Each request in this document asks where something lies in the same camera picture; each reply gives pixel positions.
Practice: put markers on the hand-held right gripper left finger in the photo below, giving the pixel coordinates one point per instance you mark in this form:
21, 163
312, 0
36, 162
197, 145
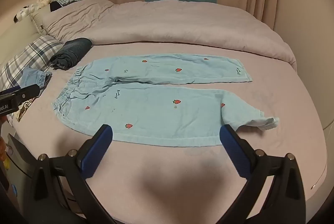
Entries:
95, 153

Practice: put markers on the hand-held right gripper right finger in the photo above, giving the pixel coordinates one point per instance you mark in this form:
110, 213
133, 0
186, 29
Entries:
234, 153

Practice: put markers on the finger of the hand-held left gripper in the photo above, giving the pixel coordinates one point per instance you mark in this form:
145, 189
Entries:
26, 93

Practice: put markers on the light blue strawberry pants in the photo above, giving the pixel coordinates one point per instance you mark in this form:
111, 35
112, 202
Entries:
156, 114

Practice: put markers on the cartoon printed cloth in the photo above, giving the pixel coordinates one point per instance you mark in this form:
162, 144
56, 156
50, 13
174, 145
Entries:
24, 109

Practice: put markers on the blue denim shorts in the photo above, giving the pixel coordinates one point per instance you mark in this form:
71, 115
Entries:
32, 77

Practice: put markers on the grey bedside cabinet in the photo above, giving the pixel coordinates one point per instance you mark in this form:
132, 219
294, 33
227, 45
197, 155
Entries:
19, 156

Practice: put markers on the dark folded jeans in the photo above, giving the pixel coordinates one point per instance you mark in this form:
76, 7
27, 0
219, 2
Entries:
71, 53

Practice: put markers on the beige headboard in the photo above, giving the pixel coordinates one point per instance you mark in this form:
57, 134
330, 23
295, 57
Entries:
15, 31

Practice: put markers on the white plush bear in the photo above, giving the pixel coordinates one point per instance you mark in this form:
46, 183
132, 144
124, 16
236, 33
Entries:
40, 3

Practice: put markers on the pink comforter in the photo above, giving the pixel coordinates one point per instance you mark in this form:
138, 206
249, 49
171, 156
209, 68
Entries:
169, 23

